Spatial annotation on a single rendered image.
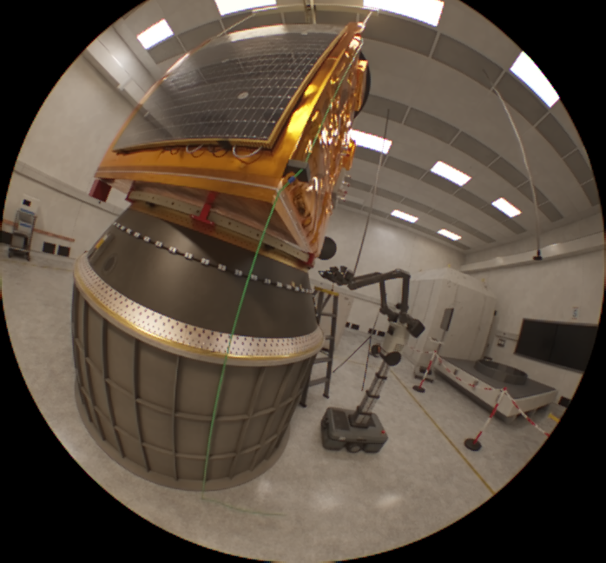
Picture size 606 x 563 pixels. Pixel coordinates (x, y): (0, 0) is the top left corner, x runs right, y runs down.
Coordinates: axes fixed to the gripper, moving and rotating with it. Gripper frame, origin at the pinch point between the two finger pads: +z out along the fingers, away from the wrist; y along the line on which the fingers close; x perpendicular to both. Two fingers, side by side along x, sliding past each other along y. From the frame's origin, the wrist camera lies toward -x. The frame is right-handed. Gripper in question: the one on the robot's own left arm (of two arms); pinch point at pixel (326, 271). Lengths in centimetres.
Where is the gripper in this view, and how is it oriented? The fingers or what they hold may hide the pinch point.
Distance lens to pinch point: 161.2
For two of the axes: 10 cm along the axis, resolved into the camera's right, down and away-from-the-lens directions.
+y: -0.2, -1.1, -9.9
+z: -8.8, -4.6, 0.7
